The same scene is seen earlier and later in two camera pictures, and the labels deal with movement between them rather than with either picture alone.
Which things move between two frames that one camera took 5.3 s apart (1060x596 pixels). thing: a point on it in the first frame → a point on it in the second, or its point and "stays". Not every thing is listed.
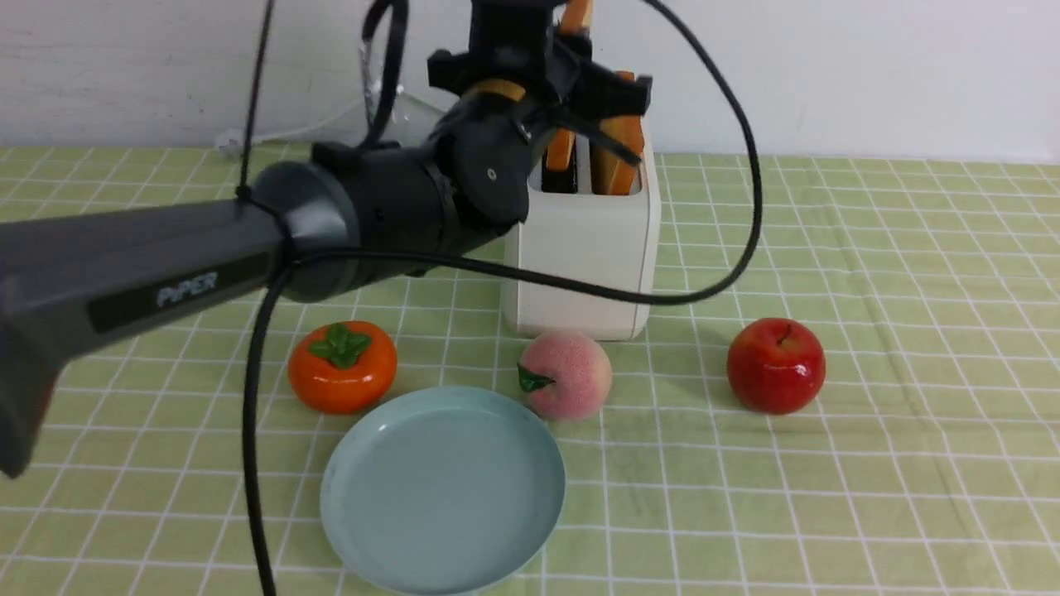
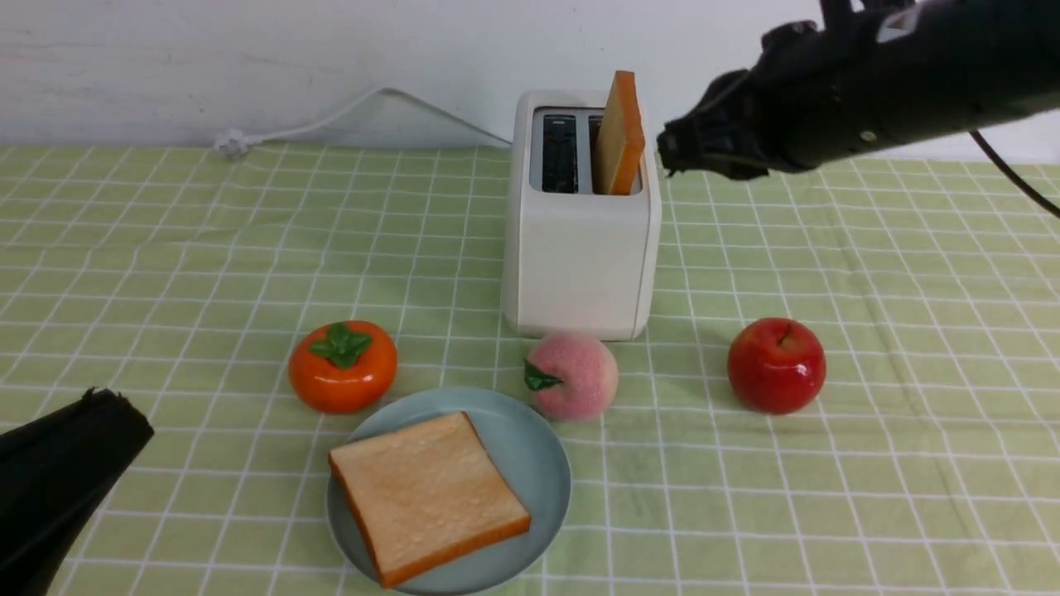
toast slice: (575, 14) → (426, 498)
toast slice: (613, 175) stays
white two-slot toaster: (609, 239) stays
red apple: (776, 366) stays
